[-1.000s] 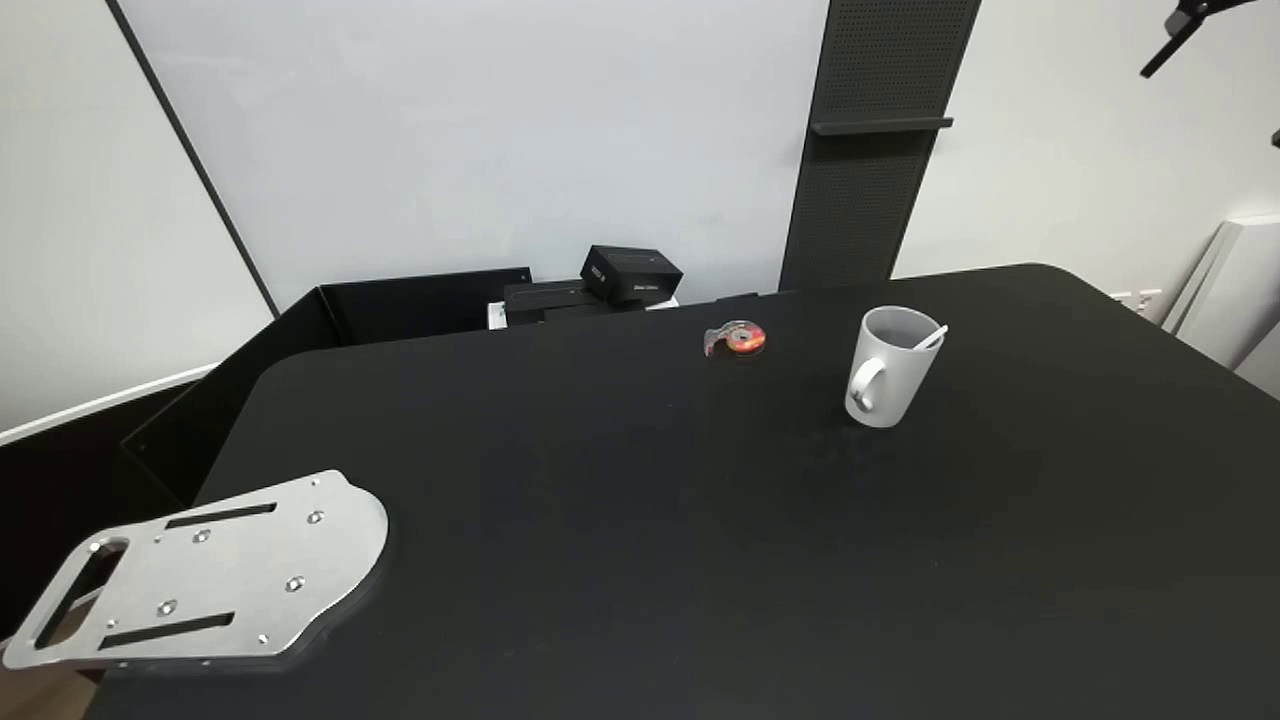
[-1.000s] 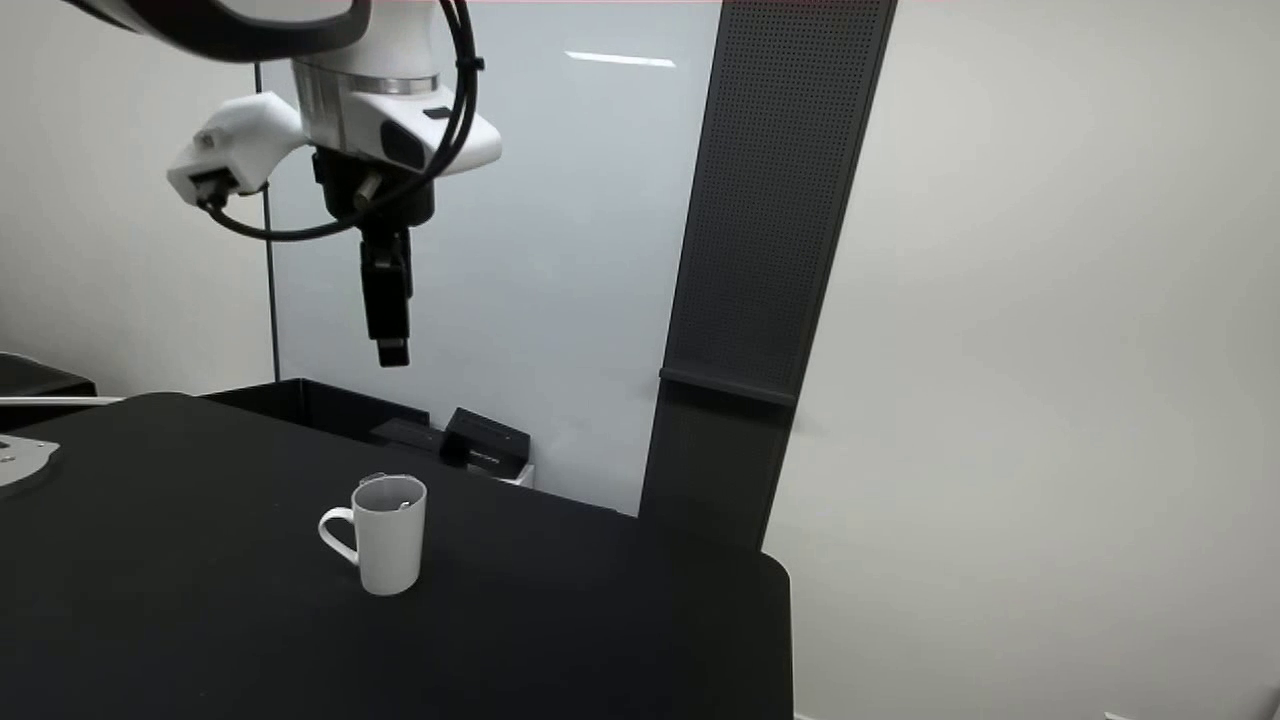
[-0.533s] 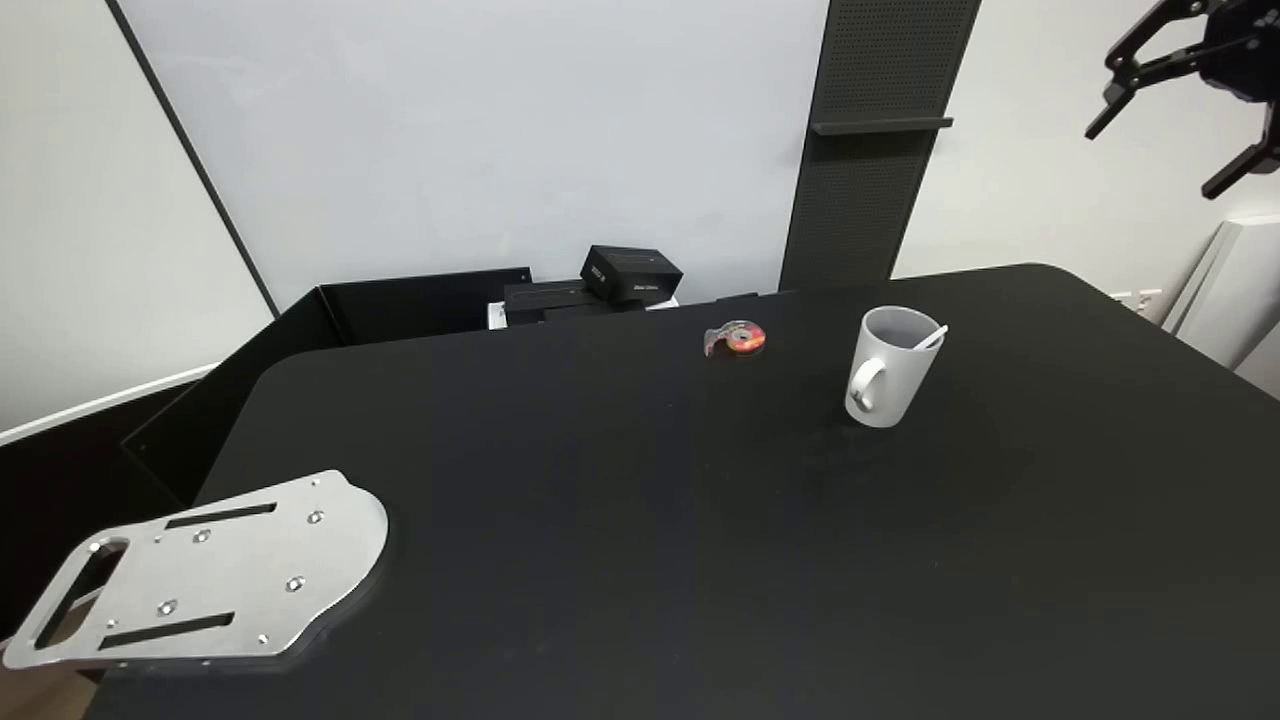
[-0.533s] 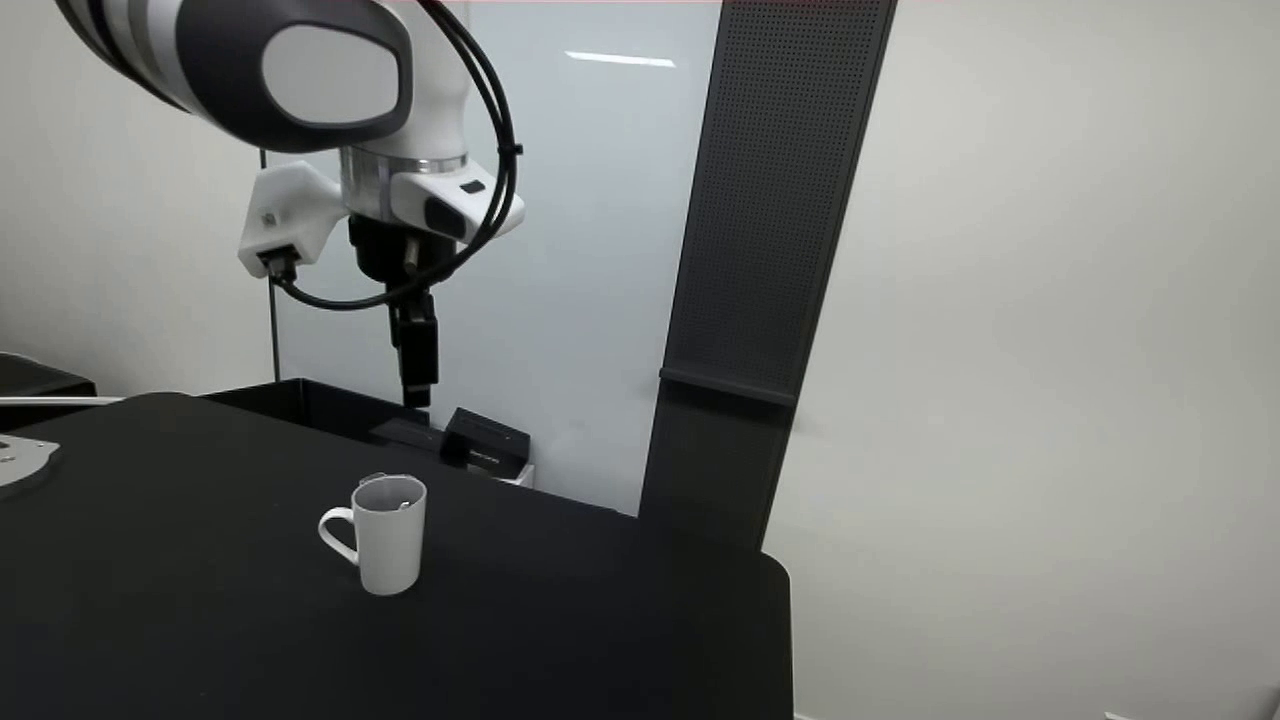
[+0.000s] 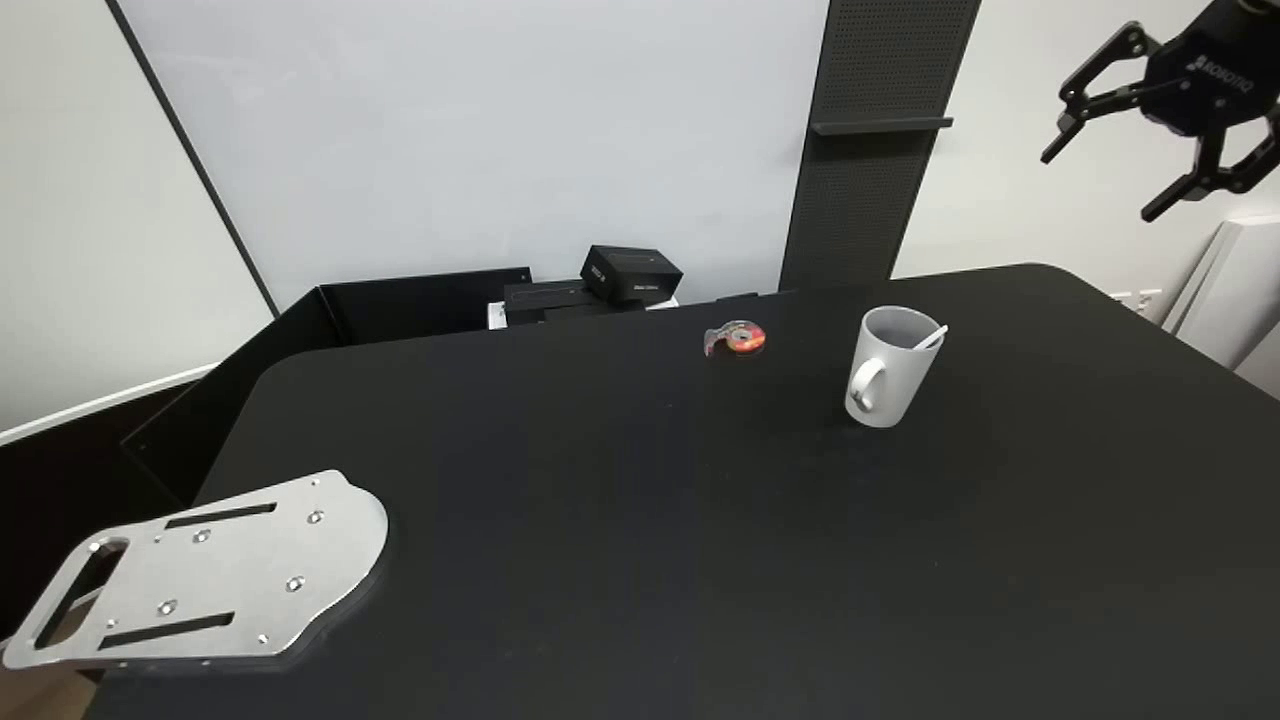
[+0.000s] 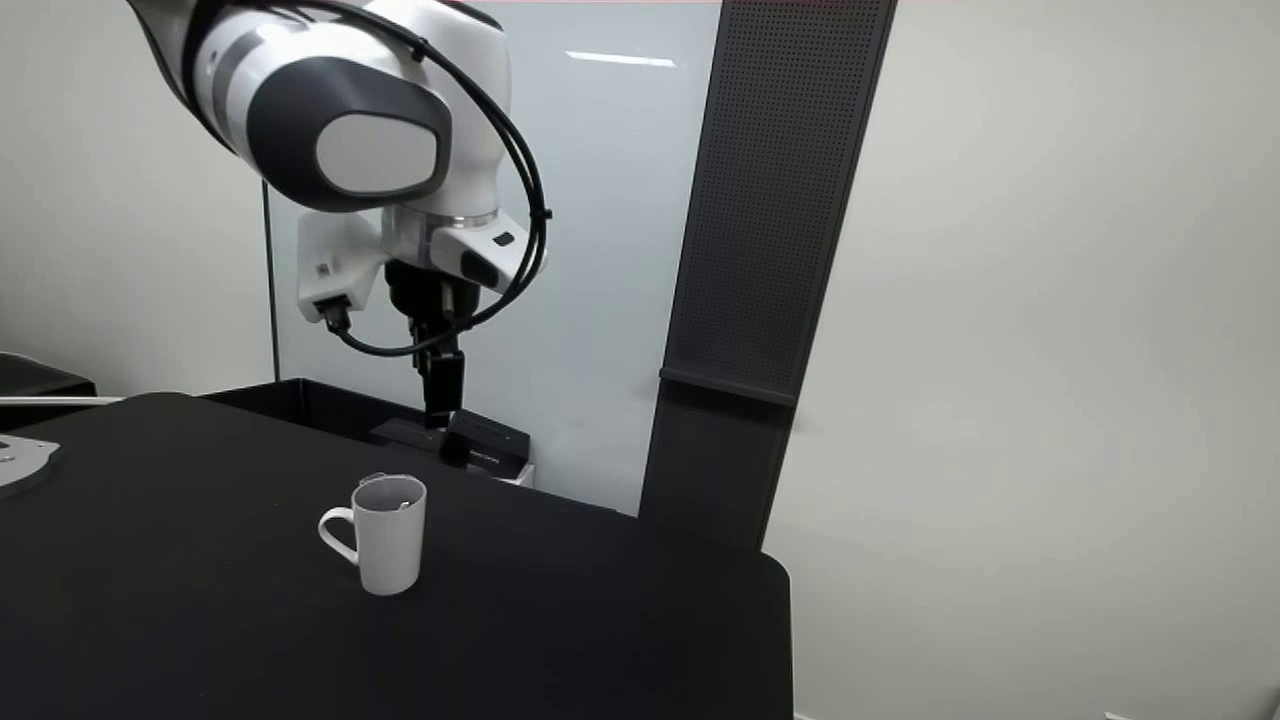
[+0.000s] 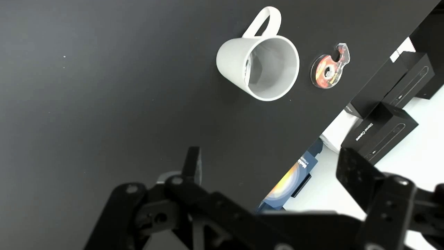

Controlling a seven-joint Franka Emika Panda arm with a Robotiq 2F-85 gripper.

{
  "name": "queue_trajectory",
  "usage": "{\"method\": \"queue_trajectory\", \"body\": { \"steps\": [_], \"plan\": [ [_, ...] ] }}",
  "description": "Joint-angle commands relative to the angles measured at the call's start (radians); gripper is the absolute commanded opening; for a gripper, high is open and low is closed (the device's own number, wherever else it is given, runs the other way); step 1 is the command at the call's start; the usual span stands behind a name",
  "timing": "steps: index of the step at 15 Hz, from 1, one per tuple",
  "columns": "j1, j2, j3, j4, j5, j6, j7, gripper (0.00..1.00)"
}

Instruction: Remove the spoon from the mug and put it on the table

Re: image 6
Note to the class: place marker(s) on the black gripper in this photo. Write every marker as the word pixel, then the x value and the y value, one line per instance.
pixel 435 302

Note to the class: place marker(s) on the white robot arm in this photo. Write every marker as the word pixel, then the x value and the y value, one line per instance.
pixel 347 120

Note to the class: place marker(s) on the white ceramic mug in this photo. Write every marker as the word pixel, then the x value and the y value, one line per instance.
pixel 395 547

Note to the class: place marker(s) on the white board panel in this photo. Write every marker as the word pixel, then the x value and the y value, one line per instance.
pixel 614 201

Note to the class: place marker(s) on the black tablecloth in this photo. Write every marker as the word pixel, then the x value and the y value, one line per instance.
pixel 202 613

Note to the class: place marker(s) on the black vertical pillar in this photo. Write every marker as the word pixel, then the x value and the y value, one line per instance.
pixel 760 201

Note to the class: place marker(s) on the black low shelf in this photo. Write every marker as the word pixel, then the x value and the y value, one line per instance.
pixel 35 386

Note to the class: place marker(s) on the black camera box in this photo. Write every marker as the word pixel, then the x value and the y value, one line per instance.
pixel 488 440

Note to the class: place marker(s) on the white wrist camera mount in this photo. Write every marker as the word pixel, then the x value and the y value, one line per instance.
pixel 328 273

